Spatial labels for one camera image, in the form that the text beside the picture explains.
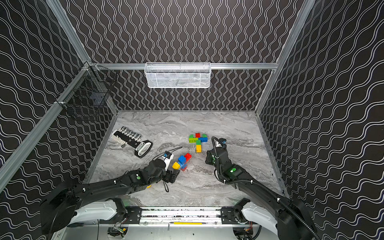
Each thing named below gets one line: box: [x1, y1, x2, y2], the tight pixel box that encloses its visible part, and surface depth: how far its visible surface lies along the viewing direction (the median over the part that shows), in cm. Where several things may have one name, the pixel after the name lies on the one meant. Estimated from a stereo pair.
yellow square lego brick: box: [195, 144, 202, 153], surface depth 100 cm
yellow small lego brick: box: [172, 161, 181, 170], surface depth 81 cm
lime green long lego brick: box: [188, 137, 199, 144], surface depth 104 cm
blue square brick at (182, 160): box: [178, 155, 187, 166], surface depth 83 cm
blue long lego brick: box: [198, 137, 209, 142], surface depth 103 cm
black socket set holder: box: [111, 126, 153, 159], surface depth 103 cm
